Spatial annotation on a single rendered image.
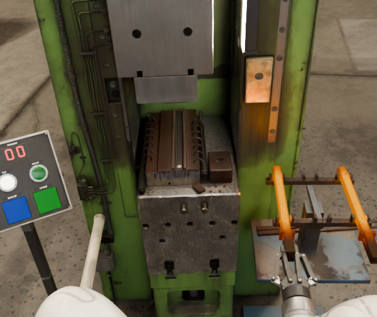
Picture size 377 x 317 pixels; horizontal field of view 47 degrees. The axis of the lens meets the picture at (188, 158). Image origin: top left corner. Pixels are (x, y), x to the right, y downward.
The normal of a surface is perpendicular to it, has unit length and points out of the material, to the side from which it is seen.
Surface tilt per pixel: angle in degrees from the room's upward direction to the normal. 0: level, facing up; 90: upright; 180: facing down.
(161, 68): 90
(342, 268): 0
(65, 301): 15
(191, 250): 90
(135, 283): 90
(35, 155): 60
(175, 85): 90
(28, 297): 0
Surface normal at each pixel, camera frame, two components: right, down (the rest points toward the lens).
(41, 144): 0.36, 0.07
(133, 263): 0.02, 0.61
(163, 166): -0.04, -0.79
